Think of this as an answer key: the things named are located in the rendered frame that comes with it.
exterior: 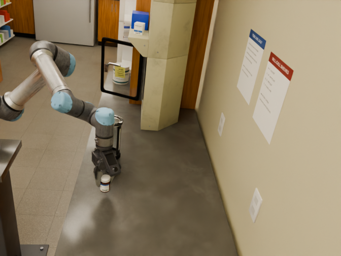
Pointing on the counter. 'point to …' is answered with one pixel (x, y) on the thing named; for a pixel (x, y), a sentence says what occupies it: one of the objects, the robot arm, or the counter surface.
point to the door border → (138, 72)
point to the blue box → (138, 17)
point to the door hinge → (142, 78)
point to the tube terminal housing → (166, 63)
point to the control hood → (139, 41)
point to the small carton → (139, 28)
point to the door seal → (102, 69)
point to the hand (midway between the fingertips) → (105, 183)
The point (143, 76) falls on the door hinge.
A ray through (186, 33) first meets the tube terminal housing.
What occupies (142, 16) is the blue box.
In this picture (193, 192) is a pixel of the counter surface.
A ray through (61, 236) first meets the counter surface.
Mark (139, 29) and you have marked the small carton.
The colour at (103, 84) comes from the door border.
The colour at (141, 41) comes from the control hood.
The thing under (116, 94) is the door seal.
